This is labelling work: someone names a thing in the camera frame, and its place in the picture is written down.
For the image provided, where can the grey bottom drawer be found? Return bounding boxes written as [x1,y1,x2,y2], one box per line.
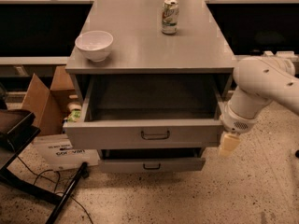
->
[98,158,206,173]

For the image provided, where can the white ceramic bowl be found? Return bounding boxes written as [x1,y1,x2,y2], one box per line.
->
[75,31,114,62]

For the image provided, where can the grey drawer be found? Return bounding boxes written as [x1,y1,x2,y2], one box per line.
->
[65,74,222,149]
[98,158,206,173]

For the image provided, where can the brown cardboard box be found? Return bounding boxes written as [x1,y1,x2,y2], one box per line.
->
[21,65,78,135]

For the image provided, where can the white printed cardboard flap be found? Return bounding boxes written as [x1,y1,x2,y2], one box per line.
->
[33,134,100,171]

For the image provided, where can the grey drawer cabinet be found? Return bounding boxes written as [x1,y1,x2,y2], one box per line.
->
[66,0,235,160]

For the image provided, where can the black floor cable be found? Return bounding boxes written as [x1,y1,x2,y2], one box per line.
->
[15,156,94,224]

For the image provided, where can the grey top drawer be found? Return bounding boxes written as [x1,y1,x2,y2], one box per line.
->
[65,74,222,149]

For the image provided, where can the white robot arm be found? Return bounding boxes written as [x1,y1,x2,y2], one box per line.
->
[219,56,299,157]

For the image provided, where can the green plush toy figure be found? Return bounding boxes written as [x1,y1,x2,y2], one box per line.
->
[64,102,81,122]

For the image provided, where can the white power strip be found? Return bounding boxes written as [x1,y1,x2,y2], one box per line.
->
[263,50,299,61]

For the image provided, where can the green white soda can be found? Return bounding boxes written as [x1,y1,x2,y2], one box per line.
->
[162,0,179,35]

